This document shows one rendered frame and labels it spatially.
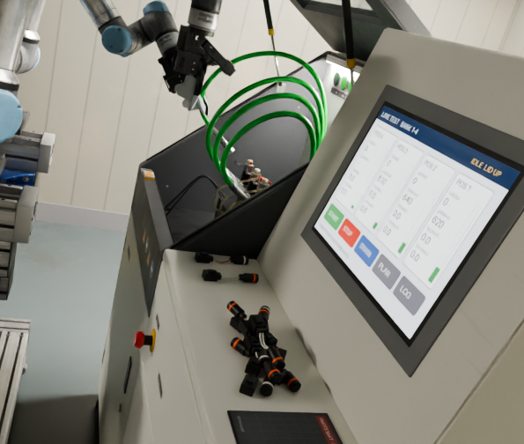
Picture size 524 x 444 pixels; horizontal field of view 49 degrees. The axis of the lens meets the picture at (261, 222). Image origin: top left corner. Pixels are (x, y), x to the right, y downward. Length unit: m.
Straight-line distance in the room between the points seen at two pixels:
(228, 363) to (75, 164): 2.79
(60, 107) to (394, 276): 2.87
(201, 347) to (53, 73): 2.71
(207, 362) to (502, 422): 0.44
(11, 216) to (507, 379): 1.04
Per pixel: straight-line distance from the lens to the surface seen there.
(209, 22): 1.52
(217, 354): 0.97
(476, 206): 0.84
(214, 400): 0.88
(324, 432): 0.89
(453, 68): 1.04
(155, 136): 3.59
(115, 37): 1.66
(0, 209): 1.37
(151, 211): 1.56
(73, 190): 3.70
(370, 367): 0.91
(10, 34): 1.21
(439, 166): 0.93
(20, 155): 1.84
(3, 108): 1.20
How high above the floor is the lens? 1.52
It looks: 20 degrees down
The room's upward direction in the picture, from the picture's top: 15 degrees clockwise
